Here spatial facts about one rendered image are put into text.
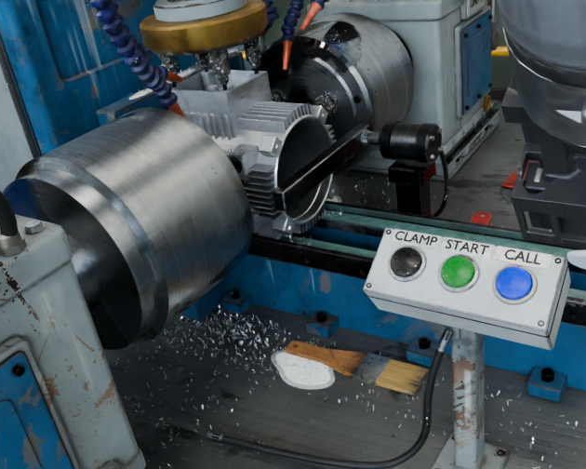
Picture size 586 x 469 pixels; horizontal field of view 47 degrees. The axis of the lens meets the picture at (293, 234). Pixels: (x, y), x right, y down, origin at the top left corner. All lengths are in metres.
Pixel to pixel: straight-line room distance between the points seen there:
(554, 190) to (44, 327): 0.44
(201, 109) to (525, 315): 0.58
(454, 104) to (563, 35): 1.15
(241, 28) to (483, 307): 0.51
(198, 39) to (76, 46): 0.24
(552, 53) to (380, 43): 0.92
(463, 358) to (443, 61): 0.76
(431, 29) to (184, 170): 0.67
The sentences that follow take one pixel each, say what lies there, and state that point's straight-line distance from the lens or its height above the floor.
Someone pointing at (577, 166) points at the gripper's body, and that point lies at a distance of 0.39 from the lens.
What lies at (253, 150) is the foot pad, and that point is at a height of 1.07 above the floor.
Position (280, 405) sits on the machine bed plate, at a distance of 0.89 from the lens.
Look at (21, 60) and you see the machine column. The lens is 1.03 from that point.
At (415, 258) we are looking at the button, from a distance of 0.63.
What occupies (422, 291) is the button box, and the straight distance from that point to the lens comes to 0.62.
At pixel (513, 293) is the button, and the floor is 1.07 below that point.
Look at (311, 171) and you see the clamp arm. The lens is 0.94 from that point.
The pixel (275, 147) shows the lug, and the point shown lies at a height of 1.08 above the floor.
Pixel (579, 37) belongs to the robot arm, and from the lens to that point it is 0.26.
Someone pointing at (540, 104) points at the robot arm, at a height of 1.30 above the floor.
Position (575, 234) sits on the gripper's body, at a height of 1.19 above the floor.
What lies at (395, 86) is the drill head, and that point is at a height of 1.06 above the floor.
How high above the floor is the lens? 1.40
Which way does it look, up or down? 29 degrees down
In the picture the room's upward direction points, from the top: 9 degrees counter-clockwise
